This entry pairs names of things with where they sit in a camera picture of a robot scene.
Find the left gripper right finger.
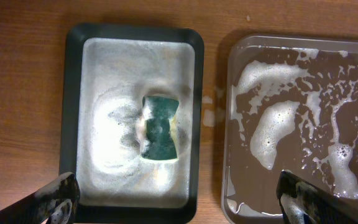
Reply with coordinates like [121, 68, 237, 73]
[276, 171, 358, 224]

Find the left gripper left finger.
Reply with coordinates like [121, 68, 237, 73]
[0, 172, 80, 223]

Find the green yellow sponge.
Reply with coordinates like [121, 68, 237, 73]
[141, 95, 179, 161]

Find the dark brown serving tray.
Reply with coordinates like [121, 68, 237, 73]
[221, 35, 358, 223]

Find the black soapy water tray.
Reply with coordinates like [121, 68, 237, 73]
[59, 23, 204, 223]

